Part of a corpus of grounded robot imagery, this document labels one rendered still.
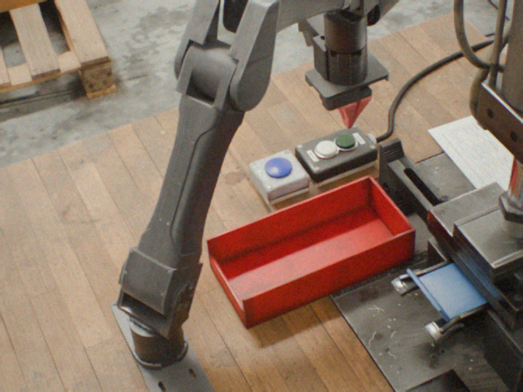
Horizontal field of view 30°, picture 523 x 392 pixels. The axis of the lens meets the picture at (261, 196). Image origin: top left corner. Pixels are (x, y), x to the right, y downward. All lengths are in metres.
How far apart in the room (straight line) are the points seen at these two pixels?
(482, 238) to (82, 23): 2.22
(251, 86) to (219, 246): 0.30
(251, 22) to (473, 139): 0.56
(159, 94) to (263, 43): 2.01
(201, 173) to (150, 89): 2.00
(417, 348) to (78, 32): 2.10
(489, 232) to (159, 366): 0.43
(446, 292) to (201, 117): 0.36
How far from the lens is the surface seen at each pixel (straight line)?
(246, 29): 1.06
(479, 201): 1.23
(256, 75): 1.08
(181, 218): 1.11
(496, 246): 1.12
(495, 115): 1.01
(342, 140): 1.45
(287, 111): 1.56
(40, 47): 3.11
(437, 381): 1.20
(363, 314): 1.28
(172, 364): 1.23
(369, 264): 1.29
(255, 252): 1.34
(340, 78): 1.34
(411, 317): 1.28
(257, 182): 1.41
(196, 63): 1.09
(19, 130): 3.05
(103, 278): 1.35
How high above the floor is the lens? 1.91
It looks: 45 degrees down
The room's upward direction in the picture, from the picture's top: 5 degrees counter-clockwise
